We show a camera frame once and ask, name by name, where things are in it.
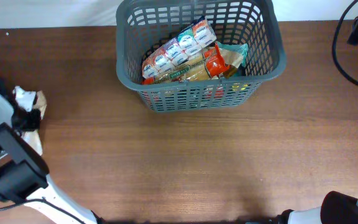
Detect San Remo spaghetti packet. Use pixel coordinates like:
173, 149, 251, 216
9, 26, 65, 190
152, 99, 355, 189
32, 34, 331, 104
142, 44, 219, 85

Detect beige snack bag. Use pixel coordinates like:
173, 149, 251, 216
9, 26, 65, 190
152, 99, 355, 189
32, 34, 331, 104
204, 47, 248, 79

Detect teal wet wipes packet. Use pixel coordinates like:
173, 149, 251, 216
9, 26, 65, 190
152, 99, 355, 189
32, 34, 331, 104
216, 42, 249, 68

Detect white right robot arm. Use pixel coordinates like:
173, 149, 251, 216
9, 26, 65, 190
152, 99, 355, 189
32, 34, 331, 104
271, 16, 358, 224

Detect black cable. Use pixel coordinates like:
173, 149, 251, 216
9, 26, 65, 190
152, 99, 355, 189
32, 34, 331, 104
331, 0, 358, 96

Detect Kleenex tissue multipack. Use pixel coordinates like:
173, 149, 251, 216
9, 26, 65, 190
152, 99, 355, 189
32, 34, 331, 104
142, 16, 216, 79

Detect grey plastic basket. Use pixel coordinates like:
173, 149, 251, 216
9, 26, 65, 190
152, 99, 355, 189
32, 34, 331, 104
116, 0, 287, 113

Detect beige paper bag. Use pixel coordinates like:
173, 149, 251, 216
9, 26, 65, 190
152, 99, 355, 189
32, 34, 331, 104
13, 86, 47, 156

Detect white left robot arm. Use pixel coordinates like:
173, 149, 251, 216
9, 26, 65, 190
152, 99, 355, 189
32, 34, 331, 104
0, 79, 103, 223

